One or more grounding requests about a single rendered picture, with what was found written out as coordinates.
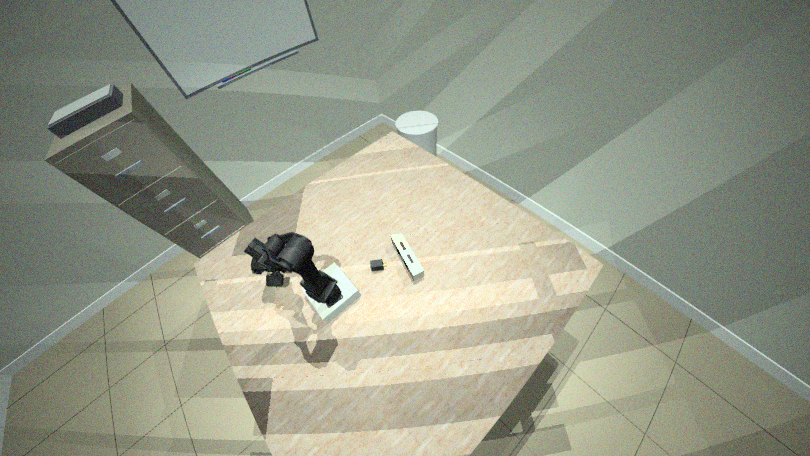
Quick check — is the black two-prong charger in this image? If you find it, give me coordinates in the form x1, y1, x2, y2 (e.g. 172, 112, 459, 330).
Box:
370, 259, 387, 272

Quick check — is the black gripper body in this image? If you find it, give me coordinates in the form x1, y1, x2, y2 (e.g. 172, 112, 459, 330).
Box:
266, 271, 284, 287

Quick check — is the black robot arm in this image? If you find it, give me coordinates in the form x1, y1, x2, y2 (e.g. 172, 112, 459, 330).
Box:
244, 232, 343, 308

